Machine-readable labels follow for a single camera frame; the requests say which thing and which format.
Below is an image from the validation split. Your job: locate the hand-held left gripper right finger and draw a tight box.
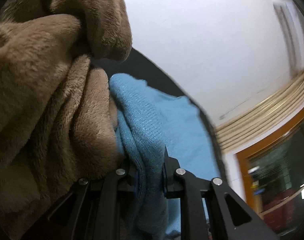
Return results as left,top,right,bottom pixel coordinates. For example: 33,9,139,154
162,145,280,240

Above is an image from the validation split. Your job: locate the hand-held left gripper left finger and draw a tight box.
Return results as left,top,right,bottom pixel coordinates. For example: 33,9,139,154
21,160,138,240

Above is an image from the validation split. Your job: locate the teal knit sweater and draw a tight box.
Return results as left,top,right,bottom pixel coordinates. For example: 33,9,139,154
108,73,222,240

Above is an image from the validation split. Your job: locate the brown fleece garment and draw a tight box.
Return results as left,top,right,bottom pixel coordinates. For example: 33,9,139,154
0,0,133,233

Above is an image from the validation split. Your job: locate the beige curtain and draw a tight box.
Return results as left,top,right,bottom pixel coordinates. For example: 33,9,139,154
214,70,304,153

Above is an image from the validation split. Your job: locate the wooden window frame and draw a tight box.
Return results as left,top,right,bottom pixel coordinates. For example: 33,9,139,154
235,107,304,215

